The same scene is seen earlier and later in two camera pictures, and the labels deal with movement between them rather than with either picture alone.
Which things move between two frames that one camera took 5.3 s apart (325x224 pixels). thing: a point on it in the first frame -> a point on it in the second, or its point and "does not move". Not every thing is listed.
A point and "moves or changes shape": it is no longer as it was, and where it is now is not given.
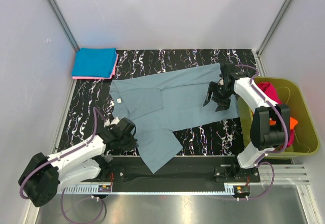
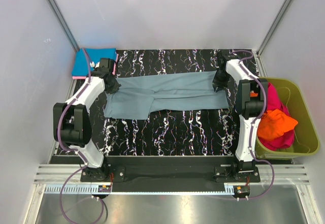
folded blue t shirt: x=96 y=62 does not move
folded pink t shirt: x=100 y=77 does not move
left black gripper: x=131 y=145 -> x=115 y=88
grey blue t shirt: x=160 y=104 moves or changes shape
